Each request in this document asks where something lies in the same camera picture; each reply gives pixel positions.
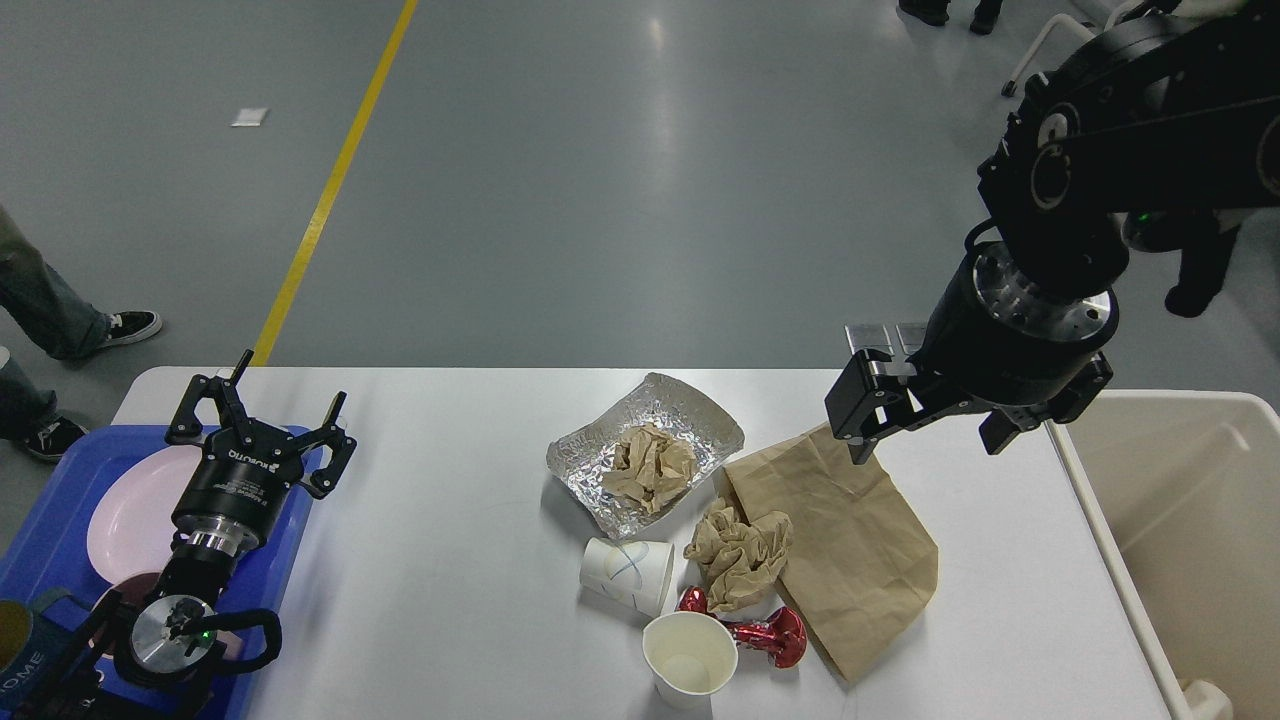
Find pink mug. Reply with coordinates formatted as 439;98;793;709
88;574;246;666

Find white paper cup upright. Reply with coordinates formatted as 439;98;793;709
641;611;739;710

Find crumpled brown paper in foil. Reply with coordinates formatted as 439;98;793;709
602;425;698;514

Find red foil wrapper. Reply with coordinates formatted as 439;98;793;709
675;585;809;669

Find beige plastic bin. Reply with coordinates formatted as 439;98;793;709
1048;389;1279;719

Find brown paper bag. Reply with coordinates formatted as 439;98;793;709
724;425;940;684

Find brown paper ball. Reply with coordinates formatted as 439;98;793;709
684;497;794;614

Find person's near leg and shoe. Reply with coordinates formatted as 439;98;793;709
1;347;88;462

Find right metal floor socket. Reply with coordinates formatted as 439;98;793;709
896;323;927;356

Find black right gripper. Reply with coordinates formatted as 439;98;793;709
826;242;1119;465

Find white office chair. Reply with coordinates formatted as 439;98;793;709
1000;13;1100;97

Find distant person's black shoes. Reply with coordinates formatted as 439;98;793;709
897;0;1004;37

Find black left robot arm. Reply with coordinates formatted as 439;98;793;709
15;351;357;719

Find left metal floor socket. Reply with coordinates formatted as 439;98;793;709
845;323;897;357

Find white paper scrap on floor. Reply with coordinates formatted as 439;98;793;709
229;108;270;128

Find dark blue mug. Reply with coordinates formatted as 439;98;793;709
1;587;92;714

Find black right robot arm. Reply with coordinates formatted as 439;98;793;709
826;1;1277;465

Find aluminium foil tray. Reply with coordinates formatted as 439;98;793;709
547;373;745;541

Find patterned paper cup lying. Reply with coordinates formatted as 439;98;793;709
579;538;675;618

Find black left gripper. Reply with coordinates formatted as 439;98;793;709
165;348;358;557

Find metal floor socket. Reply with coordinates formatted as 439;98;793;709
845;323;897;357
896;323;927;356

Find pink plate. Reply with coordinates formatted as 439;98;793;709
86;446;202;585

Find person's leg and shoe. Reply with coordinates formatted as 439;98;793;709
1;210;163;361
1;347;88;462

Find person's far leg and shoe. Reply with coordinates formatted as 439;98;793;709
1;210;163;361

